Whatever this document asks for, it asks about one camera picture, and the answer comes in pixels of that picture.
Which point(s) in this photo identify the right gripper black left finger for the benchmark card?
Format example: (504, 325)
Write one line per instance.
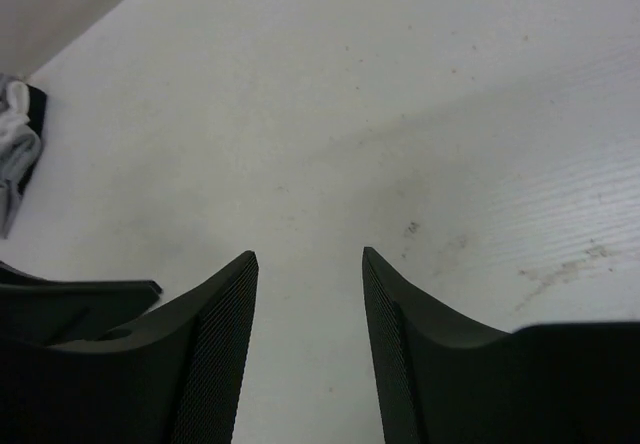
(172, 375)

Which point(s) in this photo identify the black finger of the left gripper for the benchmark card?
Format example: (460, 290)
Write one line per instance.
(46, 312)

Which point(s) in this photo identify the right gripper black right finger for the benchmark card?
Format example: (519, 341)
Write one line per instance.
(443, 377)

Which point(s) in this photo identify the grey folded tank top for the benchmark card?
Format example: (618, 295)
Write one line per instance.
(12, 150)

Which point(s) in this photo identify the black folded tank top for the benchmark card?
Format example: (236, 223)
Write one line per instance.
(36, 114)

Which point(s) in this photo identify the white folded tank top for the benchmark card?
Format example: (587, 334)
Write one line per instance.
(15, 116)

